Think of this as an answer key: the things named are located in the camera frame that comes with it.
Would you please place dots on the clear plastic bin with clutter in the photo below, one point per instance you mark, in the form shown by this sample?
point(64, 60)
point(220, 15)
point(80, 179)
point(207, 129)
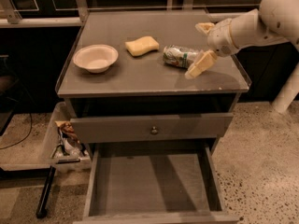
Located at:
point(58, 149)

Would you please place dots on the white paper bowl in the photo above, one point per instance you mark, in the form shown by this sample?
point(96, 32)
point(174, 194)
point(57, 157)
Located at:
point(95, 58)

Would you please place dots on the grey wooden drawer cabinet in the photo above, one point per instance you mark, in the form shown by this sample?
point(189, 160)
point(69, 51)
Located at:
point(146, 86)

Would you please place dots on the open grey middle drawer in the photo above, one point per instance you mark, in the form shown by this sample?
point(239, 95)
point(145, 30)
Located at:
point(154, 183)

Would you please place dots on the white horizontal rail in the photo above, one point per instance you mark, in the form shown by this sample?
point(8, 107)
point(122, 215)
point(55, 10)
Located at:
point(75, 21)

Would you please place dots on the black metal leg with wheel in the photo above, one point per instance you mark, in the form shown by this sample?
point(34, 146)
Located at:
point(41, 211)

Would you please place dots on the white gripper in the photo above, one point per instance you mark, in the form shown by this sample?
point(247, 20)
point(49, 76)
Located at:
point(220, 38)

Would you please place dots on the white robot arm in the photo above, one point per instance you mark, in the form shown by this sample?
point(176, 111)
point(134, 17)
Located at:
point(274, 22)

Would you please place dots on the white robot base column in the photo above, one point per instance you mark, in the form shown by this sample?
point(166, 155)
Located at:
point(288, 92)

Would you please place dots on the green white 7up can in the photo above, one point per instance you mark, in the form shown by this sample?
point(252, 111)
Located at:
point(179, 56)

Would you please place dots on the yellow sponge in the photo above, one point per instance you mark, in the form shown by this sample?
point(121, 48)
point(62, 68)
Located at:
point(142, 46)

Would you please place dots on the grey top drawer with knob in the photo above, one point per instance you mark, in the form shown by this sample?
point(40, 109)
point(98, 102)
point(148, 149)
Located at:
point(151, 128)

